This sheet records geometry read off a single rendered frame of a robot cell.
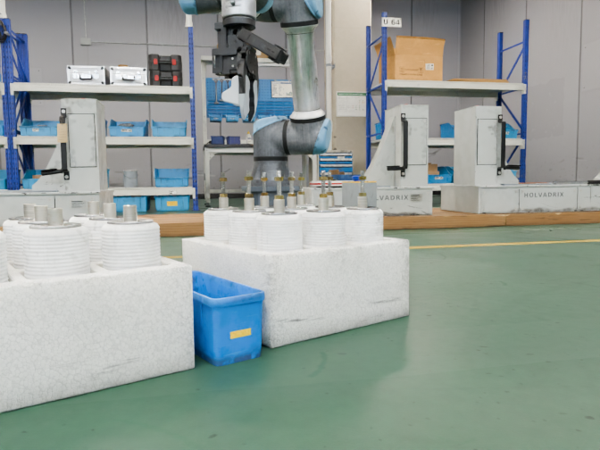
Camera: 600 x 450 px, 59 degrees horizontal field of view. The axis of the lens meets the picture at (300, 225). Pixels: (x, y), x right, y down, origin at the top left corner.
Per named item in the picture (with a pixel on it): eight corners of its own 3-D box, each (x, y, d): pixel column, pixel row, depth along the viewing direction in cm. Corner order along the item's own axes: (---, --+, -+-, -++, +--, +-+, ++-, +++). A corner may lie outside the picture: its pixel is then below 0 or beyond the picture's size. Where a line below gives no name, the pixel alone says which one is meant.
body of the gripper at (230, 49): (225, 82, 121) (224, 28, 120) (261, 79, 119) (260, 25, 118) (212, 76, 114) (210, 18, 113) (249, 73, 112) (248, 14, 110)
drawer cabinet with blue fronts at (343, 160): (308, 203, 727) (308, 152, 721) (341, 202, 737) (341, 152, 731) (319, 204, 670) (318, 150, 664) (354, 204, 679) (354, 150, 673)
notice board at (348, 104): (336, 116, 748) (336, 91, 745) (369, 117, 758) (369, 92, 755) (337, 116, 745) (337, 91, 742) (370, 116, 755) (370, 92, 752)
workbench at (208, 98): (204, 204, 711) (200, 61, 695) (305, 202, 739) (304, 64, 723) (205, 207, 643) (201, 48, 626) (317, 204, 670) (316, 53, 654)
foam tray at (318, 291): (183, 310, 131) (181, 238, 130) (307, 289, 155) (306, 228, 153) (270, 349, 100) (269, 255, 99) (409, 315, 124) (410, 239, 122)
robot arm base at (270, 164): (246, 186, 187) (245, 158, 186) (288, 185, 190) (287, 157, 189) (251, 187, 172) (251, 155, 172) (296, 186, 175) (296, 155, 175)
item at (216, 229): (250, 285, 127) (248, 210, 125) (210, 288, 123) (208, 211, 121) (238, 278, 135) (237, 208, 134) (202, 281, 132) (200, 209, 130)
